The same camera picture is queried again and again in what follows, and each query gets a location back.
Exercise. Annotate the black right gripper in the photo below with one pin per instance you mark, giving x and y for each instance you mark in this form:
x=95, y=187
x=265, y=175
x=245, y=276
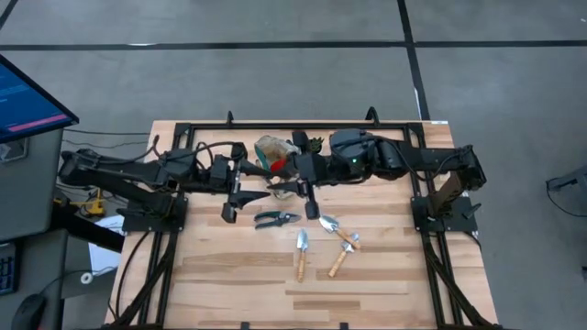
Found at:
x=312, y=169

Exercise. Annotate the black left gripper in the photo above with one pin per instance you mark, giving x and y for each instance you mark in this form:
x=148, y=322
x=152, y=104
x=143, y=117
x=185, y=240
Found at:
x=220, y=176

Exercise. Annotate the cream gardening bag green trim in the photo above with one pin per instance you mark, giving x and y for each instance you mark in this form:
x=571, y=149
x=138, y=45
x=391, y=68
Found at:
x=275, y=146

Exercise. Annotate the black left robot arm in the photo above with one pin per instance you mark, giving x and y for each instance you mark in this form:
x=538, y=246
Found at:
x=114, y=172

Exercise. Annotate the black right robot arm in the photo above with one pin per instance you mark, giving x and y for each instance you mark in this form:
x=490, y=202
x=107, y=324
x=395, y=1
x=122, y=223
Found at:
x=413, y=158

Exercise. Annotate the white pot with succulent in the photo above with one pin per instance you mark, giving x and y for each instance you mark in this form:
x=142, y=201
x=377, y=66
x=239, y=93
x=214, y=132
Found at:
x=316, y=144

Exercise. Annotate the white paper sheet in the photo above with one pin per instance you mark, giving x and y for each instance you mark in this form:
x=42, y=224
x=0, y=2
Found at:
x=103, y=256

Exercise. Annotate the white tape roll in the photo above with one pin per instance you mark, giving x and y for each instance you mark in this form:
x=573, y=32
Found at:
x=86, y=278

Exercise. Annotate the grey desk unit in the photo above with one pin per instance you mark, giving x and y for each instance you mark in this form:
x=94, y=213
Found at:
x=27, y=192

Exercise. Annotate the blue screen monitor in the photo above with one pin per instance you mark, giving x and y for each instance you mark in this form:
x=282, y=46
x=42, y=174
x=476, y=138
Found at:
x=27, y=105

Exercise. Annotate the black computer mouse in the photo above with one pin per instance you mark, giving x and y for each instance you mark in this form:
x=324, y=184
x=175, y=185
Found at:
x=28, y=314

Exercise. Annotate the black keyboard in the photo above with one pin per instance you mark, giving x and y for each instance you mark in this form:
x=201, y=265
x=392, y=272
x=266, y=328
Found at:
x=7, y=270

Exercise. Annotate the black metal table frame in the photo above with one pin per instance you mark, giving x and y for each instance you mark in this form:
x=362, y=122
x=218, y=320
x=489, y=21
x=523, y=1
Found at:
x=298, y=125

